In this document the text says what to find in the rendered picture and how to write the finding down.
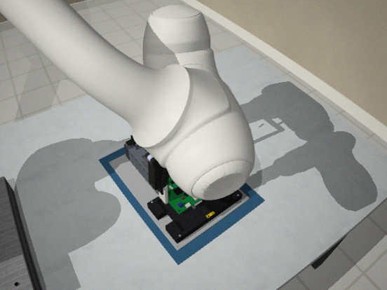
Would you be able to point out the green circuit board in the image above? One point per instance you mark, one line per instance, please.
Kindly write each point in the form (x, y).
(178, 199)

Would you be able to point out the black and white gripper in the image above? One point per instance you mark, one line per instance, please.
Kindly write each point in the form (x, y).
(158, 177)

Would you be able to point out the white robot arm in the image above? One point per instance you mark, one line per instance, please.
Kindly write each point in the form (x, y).
(187, 119)

